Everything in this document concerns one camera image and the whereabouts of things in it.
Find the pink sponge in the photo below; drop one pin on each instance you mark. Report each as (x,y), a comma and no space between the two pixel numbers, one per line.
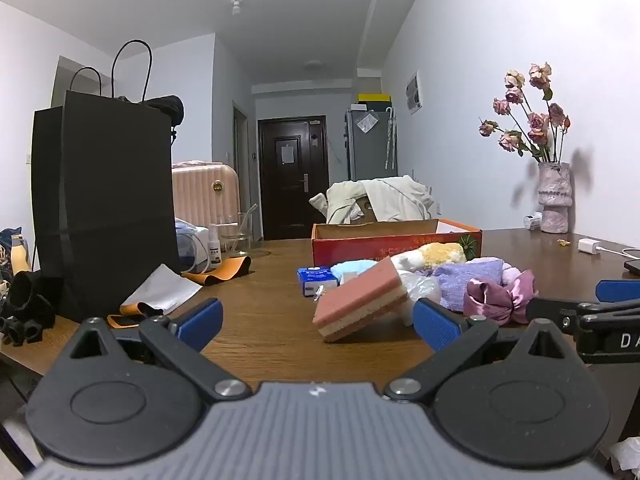
(360,300)

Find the grey cabinet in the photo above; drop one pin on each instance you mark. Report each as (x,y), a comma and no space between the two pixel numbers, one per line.
(370,155)

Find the pink textured vase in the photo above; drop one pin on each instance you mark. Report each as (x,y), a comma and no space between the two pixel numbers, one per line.
(554,200)

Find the white umbrella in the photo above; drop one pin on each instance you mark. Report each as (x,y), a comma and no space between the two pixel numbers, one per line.
(390,135)

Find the lavender towel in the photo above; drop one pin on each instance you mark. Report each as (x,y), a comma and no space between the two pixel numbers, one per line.
(470,272)

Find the orange cardboard box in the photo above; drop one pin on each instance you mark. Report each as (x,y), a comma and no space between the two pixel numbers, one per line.
(380,251)

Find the white charger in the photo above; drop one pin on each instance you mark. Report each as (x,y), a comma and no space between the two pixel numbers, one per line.
(589,246)

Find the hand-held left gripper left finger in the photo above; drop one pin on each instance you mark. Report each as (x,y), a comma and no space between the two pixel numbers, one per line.
(202,320)

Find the wooden chair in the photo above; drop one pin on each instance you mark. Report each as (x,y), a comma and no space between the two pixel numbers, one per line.
(365,207)

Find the dried roses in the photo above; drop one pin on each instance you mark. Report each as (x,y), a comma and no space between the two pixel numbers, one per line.
(537,122)

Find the black paper bag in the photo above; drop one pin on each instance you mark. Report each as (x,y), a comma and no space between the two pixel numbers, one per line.
(100,185)

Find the white paper sheet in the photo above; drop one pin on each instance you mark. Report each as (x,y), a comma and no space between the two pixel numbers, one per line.
(160,290)

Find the beige coat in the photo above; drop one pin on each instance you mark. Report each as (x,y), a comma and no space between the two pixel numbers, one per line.
(395,197)

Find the dark door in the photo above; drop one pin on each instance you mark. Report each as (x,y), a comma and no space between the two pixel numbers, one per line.
(292,195)

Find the yellow box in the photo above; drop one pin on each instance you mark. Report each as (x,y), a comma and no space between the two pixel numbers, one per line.
(374,98)

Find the black phone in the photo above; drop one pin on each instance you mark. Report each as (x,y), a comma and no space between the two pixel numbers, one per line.
(634,266)

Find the purple satin bow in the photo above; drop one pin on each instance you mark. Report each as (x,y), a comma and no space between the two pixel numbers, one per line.
(487,300)

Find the blue tissue packet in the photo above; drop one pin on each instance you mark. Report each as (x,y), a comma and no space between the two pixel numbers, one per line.
(315,277)

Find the black plastic parts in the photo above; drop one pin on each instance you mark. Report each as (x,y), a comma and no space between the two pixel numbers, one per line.
(30,300)

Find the yellow plush toy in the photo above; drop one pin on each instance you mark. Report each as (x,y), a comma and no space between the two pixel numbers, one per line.
(440,252)

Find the light blue plush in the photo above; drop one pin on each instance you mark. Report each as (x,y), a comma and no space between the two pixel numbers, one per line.
(355,266)

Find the pink suitcase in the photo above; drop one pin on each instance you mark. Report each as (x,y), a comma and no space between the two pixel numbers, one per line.
(205,195)

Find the dark cloth bundle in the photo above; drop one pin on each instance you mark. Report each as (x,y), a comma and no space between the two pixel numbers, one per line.
(167,107)

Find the small white bottle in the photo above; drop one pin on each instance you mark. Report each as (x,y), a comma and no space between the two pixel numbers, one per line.
(532,221)

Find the clear iridescent plastic bag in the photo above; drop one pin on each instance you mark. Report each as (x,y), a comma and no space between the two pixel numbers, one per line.
(420,285)

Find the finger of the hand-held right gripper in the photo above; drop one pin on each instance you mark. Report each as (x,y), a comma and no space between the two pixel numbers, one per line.
(550,312)
(617,291)

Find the smoke detector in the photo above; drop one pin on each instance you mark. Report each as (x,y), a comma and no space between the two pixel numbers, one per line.
(236,6)

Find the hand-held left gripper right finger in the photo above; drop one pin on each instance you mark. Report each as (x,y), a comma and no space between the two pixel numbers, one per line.
(435,322)

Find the blue patterned bag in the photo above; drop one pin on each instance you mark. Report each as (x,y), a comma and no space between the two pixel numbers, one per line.
(10,245)

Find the small spray bottle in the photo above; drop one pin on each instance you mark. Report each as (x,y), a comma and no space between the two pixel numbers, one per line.
(215,252)

